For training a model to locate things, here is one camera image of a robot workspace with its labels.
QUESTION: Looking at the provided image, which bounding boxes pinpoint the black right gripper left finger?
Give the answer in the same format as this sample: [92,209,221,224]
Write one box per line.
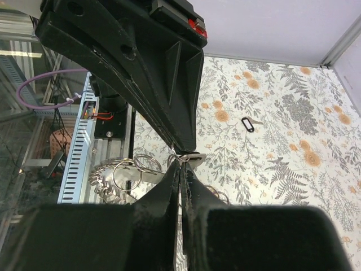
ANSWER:
[1,161,181,270]

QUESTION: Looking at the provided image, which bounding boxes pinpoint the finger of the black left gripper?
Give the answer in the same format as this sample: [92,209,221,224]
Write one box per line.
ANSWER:
[56,1,196,150]
[36,11,176,146]

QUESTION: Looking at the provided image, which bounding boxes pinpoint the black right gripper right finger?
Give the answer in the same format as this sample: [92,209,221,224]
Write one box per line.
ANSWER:
[180,163,351,270]

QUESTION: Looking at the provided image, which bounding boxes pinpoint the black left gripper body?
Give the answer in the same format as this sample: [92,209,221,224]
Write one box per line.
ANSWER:
[36,1,207,150]

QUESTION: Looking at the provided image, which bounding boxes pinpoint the large metal keyring disc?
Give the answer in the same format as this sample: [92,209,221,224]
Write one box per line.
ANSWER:
[87,152,231,206]

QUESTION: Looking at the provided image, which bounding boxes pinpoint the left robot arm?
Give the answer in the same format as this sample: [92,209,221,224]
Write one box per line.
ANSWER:
[36,0,207,154]

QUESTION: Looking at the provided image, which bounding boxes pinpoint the key with black white tag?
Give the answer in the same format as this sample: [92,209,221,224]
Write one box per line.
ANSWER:
[241,117,263,133]

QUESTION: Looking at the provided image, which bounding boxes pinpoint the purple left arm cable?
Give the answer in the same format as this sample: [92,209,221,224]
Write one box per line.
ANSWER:
[16,67,88,110]

